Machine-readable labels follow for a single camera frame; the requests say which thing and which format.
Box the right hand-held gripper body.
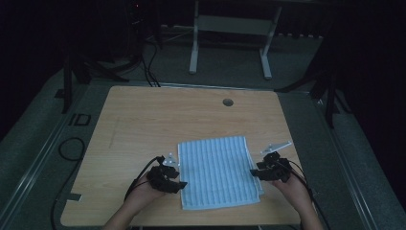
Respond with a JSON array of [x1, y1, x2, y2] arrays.
[[259, 140, 293, 183]]

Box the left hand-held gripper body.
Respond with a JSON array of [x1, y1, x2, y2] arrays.
[[146, 152, 180, 195]]

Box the blue striped towel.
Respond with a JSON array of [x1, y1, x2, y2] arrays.
[[176, 135, 265, 212]]

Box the person's left hand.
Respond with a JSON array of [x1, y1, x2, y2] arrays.
[[122, 172, 168, 213]]

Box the person's right hand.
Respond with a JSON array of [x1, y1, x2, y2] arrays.
[[271, 172, 313, 215]]

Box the dark tape piece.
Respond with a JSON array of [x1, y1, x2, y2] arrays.
[[64, 192, 83, 202]]

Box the black metal stand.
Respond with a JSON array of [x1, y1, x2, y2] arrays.
[[54, 52, 130, 115], [273, 32, 352, 129]]

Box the black looped floor cable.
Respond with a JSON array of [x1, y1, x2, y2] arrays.
[[57, 136, 87, 162]]

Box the black hanging cables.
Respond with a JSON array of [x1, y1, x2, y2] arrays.
[[139, 39, 162, 88]]

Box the long black floor cable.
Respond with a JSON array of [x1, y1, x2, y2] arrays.
[[50, 164, 82, 230]]

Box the white metal table frame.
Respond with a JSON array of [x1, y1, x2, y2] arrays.
[[188, 0, 283, 81]]

